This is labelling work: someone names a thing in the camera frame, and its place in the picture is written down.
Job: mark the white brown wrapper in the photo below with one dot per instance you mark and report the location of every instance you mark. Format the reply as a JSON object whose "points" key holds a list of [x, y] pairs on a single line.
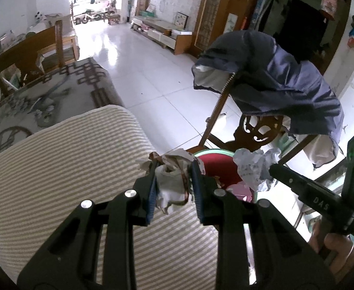
{"points": [[172, 184]]}

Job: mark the green tissue box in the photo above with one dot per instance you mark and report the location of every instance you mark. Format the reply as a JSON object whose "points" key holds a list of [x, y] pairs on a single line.
{"points": [[148, 13]]}

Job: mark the carved wooden chair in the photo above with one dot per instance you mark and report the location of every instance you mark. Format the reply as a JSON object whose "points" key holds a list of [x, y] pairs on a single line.
{"points": [[255, 130]]}

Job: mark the red hanging decoration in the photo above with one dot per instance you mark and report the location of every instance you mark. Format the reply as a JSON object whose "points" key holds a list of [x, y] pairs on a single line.
{"points": [[328, 3]]}

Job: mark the small wall poster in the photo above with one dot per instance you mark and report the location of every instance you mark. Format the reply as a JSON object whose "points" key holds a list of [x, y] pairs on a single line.
{"points": [[231, 23]]}

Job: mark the grey patterned rug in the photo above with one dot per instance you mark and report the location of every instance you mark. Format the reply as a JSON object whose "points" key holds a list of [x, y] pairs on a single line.
{"points": [[59, 96]]}

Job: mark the pink wrapper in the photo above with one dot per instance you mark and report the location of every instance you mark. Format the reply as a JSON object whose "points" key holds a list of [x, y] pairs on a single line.
{"points": [[237, 191]]}

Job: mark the small wooden stool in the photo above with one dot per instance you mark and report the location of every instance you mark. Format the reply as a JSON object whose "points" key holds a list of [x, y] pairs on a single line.
{"points": [[113, 19]]}

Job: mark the white paper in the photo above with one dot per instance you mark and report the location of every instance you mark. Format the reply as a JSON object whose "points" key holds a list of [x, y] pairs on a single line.
{"points": [[252, 169]]}

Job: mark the wooden bench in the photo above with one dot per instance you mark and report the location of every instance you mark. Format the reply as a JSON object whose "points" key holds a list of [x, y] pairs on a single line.
{"points": [[29, 54]]}

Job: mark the striped beige mat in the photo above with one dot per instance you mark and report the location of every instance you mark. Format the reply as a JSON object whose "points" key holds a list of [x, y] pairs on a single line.
{"points": [[59, 163]]}

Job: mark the blue jacket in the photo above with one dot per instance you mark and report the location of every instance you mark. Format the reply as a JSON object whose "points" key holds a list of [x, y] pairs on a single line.
{"points": [[279, 81]]}

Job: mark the panda plush toy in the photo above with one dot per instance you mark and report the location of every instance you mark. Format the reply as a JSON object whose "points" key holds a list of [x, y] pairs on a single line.
{"points": [[38, 17]]}

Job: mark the red basin with green rim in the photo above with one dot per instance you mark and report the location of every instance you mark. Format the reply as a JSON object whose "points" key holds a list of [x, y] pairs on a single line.
{"points": [[217, 163]]}

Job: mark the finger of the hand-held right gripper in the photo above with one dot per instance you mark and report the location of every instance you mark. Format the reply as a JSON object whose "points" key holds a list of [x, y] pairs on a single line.
{"points": [[312, 196]]}

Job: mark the person's right hand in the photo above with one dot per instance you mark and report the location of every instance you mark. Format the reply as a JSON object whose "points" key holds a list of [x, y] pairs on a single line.
{"points": [[338, 244]]}

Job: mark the small white object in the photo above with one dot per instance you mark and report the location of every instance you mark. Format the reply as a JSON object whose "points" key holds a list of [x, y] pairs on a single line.
{"points": [[222, 119]]}

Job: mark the low television cabinet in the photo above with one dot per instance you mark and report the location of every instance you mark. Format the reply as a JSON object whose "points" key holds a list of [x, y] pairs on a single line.
{"points": [[165, 33]]}

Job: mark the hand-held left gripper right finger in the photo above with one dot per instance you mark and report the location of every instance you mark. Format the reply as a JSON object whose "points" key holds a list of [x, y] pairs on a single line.
{"points": [[198, 199]]}

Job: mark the small framed picture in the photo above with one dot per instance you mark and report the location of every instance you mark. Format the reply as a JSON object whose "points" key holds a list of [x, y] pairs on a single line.
{"points": [[181, 20]]}

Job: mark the blue door curtain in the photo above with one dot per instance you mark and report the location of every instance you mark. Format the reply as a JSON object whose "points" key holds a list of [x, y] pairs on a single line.
{"points": [[267, 3]]}

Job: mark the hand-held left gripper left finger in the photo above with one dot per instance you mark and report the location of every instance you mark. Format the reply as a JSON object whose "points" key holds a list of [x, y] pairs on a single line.
{"points": [[150, 199]]}

